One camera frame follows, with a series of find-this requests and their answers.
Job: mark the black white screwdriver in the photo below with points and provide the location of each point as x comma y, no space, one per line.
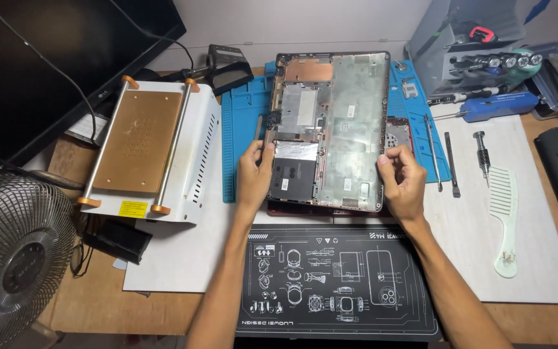
468,96

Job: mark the black monitor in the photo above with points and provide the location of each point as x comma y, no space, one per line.
32,68

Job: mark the black printed work mat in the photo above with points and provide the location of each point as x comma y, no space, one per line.
337,281

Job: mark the black rectangular box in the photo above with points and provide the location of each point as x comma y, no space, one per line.
119,240

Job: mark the person's left hand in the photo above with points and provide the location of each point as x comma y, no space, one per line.
252,179

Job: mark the grey table fan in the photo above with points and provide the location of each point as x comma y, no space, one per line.
12,257

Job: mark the blue silicone repair mat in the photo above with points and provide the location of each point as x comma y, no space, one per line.
242,121

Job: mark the red black small tool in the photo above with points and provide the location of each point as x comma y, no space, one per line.
482,34

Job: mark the white comb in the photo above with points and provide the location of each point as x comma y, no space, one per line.
504,213

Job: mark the white screen separator machine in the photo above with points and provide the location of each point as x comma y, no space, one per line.
138,140

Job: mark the grey plastic spudger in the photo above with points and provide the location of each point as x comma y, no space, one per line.
258,128

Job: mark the white table mat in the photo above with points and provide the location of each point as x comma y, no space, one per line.
526,242

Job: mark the metal pry tool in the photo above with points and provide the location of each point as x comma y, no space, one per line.
432,150

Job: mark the blue electric tool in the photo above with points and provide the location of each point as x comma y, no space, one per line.
499,106

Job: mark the black metal stand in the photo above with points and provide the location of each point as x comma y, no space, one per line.
228,68

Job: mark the silver black precision screwdriver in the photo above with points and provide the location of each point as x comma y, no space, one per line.
482,155

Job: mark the dark red laptop base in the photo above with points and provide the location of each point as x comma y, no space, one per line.
397,133

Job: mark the clear plastic storage box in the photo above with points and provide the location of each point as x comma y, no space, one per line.
550,82

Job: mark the row of silver-capped screwdrivers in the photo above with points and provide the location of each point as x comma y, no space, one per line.
502,61

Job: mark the black eyeglasses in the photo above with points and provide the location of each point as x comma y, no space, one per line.
76,261

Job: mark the grey laptop bottom cover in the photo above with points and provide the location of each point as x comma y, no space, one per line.
342,126

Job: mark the grey tool organizer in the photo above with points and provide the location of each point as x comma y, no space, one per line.
453,39

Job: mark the person's right hand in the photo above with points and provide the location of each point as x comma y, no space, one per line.
405,189

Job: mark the white paper sheet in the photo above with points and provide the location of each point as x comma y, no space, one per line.
85,128

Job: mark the black flat spudger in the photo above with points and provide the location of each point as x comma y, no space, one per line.
451,165

